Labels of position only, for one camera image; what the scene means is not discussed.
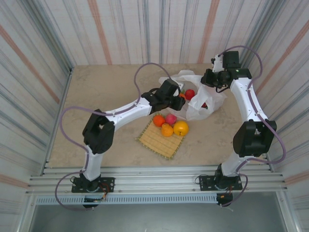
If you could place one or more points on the white plastic bag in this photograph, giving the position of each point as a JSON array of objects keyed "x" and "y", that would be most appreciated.
[{"x": 205, "y": 96}]

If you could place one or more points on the small orange fruit dark stem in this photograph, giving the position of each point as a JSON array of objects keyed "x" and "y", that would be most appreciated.
[{"x": 182, "y": 96}]

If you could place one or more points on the red crinkled fruit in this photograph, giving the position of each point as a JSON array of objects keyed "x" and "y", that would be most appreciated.
[{"x": 190, "y": 94}]

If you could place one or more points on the pink crinkled fruit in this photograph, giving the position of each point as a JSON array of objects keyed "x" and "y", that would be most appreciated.
[{"x": 171, "y": 119}]

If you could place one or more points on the red dragon fruit toy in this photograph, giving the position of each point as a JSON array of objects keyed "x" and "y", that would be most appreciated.
[{"x": 205, "y": 105}]

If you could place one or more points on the round orange crinkled fruit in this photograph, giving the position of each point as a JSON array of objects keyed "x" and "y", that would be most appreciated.
[{"x": 158, "y": 120}]

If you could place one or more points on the wrinkled yellow-orange fruit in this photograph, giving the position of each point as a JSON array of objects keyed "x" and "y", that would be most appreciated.
[{"x": 167, "y": 130}]

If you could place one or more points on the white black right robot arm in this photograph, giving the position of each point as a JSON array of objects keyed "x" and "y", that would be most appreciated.
[{"x": 243, "y": 101}]

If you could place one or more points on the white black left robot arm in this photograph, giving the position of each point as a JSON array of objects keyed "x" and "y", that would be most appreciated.
[{"x": 130, "y": 112}]

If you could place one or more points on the yellow apple toy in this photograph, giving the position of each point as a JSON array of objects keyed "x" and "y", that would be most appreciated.
[{"x": 181, "y": 128}]

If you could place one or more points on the woven bamboo mat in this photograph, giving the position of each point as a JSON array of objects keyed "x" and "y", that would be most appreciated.
[{"x": 159, "y": 142}]

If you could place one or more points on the aluminium rail frame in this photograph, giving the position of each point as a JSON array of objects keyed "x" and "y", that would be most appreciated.
[{"x": 157, "y": 178}]

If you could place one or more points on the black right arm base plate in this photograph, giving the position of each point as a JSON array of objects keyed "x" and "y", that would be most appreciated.
[{"x": 205, "y": 183}]

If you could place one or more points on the aluminium side rail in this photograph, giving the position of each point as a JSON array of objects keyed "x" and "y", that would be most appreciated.
[
  {"x": 59, "y": 116},
  {"x": 269, "y": 164}
]

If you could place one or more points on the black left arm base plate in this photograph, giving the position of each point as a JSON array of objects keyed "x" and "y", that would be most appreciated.
[{"x": 108, "y": 183}]

